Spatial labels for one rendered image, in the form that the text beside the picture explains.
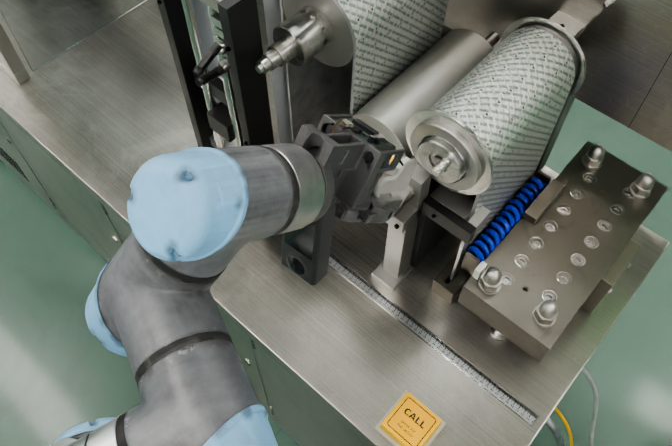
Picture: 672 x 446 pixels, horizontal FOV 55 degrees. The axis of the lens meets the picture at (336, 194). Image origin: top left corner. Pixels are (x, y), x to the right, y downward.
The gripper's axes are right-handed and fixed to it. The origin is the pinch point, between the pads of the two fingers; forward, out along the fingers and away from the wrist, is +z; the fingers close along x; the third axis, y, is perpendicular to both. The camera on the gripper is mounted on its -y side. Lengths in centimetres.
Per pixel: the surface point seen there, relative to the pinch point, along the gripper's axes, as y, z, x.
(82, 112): -37, 29, 80
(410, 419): -38.3, 23.7, -14.1
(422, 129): 3.4, 17.8, 5.4
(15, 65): -35, 23, 97
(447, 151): 2.9, 16.9, 0.5
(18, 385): -139, 47, 91
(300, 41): 6.5, 9.6, 24.2
